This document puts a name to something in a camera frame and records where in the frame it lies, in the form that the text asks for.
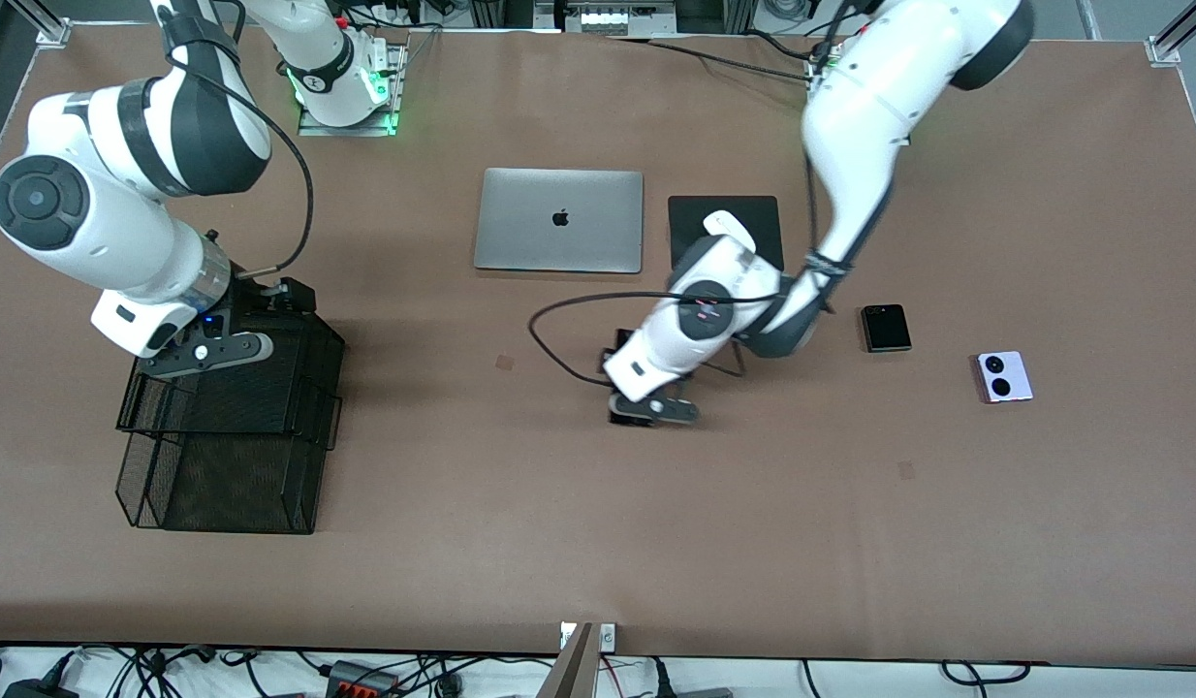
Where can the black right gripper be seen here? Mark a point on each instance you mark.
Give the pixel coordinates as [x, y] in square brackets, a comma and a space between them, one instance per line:
[261, 302]

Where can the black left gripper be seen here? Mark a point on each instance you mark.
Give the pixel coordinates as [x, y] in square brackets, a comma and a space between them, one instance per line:
[621, 350]

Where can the black slab smartphone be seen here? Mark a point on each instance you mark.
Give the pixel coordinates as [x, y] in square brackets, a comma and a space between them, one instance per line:
[621, 341]

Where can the black flip phone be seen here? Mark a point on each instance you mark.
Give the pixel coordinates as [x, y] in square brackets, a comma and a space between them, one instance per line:
[887, 329]

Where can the lavender flip phone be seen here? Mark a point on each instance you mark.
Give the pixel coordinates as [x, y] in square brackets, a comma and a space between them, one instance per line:
[1005, 377]

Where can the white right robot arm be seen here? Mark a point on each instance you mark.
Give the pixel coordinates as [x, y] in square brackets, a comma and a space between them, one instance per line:
[104, 233]

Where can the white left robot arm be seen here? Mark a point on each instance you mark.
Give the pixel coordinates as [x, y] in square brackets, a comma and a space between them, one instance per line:
[860, 107]

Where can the black mesh two-tier tray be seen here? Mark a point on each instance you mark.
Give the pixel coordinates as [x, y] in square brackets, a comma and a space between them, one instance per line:
[230, 456]

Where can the black mouse pad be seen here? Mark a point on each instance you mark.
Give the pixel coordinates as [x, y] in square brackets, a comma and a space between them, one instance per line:
[690, 218]

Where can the white computer mouse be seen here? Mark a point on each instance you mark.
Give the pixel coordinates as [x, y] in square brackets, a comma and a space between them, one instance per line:
[729, 225]

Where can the silver closed laptop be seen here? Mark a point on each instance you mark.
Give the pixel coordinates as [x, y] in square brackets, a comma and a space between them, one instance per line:
[559, 221]

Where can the aluminium profile bar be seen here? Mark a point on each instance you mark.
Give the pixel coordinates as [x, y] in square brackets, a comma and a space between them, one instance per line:
[579, 669]

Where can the silver metal terminal block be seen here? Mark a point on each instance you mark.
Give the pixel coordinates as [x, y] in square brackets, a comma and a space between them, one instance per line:
[608, 17]

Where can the black orange power strip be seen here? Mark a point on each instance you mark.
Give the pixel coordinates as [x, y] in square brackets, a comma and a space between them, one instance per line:
[361, 681]

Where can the black power adapter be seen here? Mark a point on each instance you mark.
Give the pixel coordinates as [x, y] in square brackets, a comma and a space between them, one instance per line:
[31, 690]

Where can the white mounting bracket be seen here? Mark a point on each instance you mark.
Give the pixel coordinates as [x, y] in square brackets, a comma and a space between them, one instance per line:
[609, 636]

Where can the aluminium frame corner post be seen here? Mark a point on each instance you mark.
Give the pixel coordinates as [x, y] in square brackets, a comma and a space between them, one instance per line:
[41, 24]
[1180, 34]

